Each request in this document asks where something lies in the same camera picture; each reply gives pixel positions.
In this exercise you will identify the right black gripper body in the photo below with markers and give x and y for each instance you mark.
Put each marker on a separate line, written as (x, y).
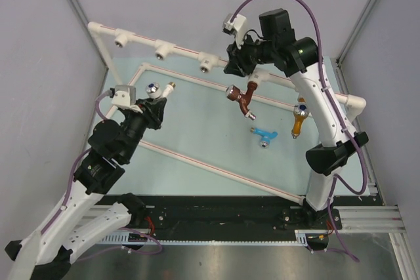
(250, 54)

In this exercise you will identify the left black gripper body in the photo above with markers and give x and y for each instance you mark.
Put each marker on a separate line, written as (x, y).
(151, 120)

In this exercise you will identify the white water faucet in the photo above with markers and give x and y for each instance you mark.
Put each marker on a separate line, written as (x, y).
(155, 91)

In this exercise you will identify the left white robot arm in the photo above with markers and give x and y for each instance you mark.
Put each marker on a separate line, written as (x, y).
(62, 240)

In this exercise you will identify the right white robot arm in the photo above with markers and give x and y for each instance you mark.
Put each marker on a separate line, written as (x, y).
(280, 47)

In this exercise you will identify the dark red water faucet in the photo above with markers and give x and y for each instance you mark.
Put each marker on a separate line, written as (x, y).
(234, 94)

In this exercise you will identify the amber yellow water faucet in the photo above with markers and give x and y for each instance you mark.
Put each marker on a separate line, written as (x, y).
(300, 113)

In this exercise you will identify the blue water faucet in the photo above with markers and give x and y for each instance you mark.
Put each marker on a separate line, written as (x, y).
(266, 137)

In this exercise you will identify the light green table mat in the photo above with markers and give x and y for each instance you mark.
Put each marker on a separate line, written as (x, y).
(201, 123)

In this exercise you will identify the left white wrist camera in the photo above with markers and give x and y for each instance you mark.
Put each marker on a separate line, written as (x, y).
(124, 96)

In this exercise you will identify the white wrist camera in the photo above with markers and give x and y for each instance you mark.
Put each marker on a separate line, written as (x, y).
(236, 27)
(124, 96)

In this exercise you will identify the white PVC pipe frame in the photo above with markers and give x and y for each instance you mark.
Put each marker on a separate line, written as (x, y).
(183, 53)

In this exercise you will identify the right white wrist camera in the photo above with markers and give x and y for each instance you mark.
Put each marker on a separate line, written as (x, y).
(236, 27)

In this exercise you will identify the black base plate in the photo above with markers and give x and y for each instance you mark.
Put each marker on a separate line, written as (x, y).
(230, 218)

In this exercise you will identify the aluminium extrusion rail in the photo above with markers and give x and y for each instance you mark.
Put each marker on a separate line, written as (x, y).
(369, 214)

